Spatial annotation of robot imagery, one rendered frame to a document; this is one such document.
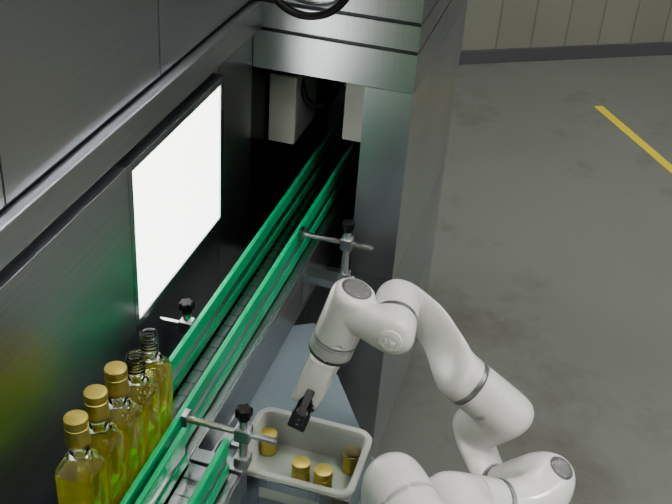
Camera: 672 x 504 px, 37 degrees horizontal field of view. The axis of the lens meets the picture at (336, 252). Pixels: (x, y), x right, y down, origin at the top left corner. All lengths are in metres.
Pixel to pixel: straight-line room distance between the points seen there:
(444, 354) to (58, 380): 0.62
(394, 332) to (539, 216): 2.85
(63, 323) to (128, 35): 0.48
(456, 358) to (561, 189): 3.02
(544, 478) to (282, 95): 1.20
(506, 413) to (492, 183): 2.97
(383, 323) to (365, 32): 0.83
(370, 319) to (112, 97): 0.55
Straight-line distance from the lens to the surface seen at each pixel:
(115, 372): 1.49
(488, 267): 3.94
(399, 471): 1.45
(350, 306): 1.55
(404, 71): 2.19
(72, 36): 1.52
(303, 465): 1.83
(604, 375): 3.52
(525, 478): 1.63
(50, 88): 1.48
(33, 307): 1.49
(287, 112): 2.44
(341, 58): 2.21
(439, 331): 1.66
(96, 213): 1.61
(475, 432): 1.70
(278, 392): 2.07
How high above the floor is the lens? 2.10
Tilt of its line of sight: 32 degrees down
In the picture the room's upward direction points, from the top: 4 degrees clockwise
